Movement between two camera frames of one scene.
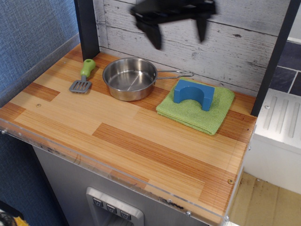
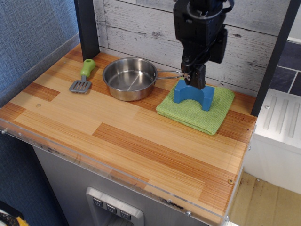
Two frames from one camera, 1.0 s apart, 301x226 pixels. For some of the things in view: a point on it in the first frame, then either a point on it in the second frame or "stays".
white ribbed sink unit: x=274 y=153 stays
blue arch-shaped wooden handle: x=186 y=90 stays
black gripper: x=149 y=13 -> x=200 y=27
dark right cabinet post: x=282 y=35 stays
